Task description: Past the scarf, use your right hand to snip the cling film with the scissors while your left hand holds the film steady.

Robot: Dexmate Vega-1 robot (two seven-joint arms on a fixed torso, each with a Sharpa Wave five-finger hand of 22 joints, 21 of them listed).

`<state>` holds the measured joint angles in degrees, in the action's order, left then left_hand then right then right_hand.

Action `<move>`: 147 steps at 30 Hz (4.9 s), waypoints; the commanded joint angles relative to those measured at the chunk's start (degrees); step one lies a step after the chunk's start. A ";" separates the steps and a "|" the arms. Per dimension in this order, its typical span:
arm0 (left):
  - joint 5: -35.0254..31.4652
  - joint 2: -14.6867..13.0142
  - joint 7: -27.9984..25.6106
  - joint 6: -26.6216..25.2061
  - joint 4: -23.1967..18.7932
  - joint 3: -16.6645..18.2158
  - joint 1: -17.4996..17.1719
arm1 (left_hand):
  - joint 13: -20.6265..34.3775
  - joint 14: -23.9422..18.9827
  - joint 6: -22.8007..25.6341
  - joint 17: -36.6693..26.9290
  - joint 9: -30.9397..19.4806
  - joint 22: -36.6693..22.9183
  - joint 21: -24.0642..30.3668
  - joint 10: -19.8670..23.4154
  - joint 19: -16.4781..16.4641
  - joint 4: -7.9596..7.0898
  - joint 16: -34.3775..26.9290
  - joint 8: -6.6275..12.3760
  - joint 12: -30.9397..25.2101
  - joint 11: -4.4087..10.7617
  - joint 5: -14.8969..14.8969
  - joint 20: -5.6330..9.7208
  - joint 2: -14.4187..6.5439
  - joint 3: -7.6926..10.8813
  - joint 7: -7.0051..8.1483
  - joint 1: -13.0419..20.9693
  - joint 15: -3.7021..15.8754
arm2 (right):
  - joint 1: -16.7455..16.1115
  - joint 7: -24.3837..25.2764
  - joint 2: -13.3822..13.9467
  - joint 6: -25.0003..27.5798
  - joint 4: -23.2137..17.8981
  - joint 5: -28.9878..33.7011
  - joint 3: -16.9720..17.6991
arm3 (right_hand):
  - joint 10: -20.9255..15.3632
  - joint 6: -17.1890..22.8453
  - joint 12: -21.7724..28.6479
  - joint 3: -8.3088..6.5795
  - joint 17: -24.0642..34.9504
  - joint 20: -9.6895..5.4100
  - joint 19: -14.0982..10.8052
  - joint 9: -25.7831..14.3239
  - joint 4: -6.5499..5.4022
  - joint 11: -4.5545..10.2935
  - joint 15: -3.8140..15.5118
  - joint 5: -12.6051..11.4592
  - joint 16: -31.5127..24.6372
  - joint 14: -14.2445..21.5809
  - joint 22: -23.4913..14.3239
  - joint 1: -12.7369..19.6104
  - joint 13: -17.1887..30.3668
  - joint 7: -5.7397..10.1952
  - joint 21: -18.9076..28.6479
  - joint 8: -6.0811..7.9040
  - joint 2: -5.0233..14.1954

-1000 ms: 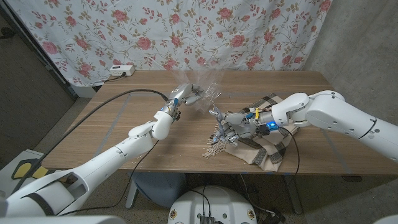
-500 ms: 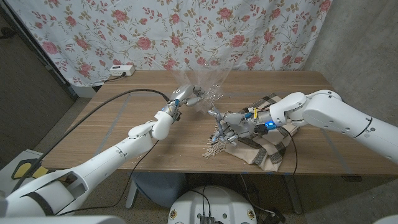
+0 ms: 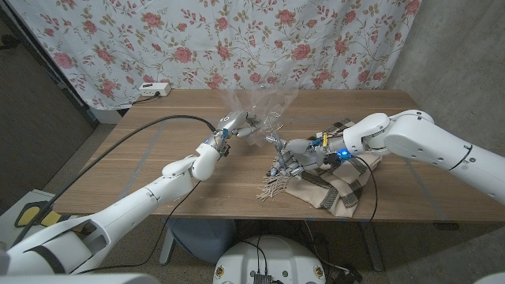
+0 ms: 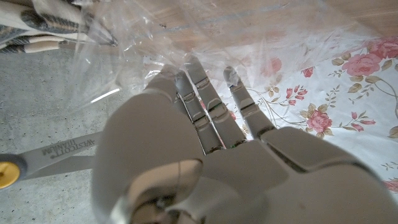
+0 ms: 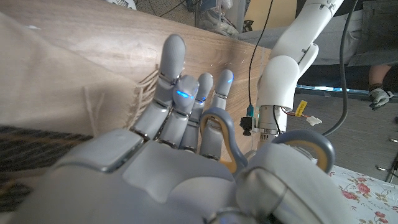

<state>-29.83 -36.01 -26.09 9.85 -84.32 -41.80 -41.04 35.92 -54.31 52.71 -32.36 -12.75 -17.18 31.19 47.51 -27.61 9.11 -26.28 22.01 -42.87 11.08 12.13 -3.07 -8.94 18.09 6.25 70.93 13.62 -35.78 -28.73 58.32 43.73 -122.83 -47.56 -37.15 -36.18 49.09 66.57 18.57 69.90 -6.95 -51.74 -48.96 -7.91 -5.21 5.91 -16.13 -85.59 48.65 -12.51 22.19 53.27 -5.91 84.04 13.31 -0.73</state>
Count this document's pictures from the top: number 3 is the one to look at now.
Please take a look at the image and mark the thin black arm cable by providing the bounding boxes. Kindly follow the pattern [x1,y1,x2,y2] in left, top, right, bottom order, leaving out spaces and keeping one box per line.
[77,180,202,274]
[353,156,380,222]

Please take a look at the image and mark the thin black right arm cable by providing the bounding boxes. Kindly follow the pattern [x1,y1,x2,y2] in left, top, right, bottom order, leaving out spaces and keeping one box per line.
[353,156,380,222]

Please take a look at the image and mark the grey chair under table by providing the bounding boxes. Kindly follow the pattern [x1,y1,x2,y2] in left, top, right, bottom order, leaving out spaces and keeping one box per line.
[159,218,238,264]

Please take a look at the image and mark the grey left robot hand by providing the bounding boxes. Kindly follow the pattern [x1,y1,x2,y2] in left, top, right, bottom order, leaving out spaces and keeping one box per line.
[204,110,264,159]

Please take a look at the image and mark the black backdrop frame pole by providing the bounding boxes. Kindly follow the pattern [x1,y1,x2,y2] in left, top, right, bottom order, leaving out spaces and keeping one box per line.
[0,0,99,128]

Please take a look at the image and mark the white power strip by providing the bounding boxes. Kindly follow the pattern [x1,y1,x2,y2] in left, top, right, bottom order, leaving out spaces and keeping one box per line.
[137,81,173,98]

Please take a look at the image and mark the floral print backdrop curtain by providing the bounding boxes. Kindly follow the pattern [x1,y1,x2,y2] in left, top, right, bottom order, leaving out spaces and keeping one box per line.
[7,0,423,111]

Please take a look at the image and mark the yellow black floor object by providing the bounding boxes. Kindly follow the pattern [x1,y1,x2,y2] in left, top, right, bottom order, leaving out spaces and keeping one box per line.
[14,200,72,232]

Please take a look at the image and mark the grey metal table leg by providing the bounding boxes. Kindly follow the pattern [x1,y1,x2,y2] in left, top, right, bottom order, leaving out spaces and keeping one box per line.
[358,220,386,272]

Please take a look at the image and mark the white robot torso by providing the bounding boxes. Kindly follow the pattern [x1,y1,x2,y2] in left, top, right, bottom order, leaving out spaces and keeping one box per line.
[0,272,161,284]

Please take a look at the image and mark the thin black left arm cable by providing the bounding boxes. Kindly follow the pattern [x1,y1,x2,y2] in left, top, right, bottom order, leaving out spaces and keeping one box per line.
[77,180,202,274]

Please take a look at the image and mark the yellow grey handled scissors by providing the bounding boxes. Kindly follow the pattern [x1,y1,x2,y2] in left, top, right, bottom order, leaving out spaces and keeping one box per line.
[267,129,295,178]

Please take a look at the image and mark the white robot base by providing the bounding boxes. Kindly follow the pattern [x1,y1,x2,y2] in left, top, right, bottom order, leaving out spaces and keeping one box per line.
[211,234,327,284]

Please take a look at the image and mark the clear plastic bag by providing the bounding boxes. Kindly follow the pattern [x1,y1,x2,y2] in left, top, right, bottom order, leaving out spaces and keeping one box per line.
[215,87,301,148]

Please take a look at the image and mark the white floor panel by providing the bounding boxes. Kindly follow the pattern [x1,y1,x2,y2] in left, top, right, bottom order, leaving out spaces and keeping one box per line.
[0,189,115,273]

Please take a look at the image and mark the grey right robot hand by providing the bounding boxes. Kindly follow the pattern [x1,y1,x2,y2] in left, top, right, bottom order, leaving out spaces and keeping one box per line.
[264,133,343,179]

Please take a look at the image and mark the beige plaid fringed scarf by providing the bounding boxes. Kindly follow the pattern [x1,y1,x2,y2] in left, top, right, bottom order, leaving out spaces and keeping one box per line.
[256,117,383,219]

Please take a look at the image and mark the black power strip cord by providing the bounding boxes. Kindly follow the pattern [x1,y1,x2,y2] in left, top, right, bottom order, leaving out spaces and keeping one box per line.
[132,92,161,106]

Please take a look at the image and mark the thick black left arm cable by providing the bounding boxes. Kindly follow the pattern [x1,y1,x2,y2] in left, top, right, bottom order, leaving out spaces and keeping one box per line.
[10,114,218,248]

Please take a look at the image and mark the black power adapter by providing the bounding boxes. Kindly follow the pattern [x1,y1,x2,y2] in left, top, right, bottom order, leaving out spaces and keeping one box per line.
[334,264,363,284]

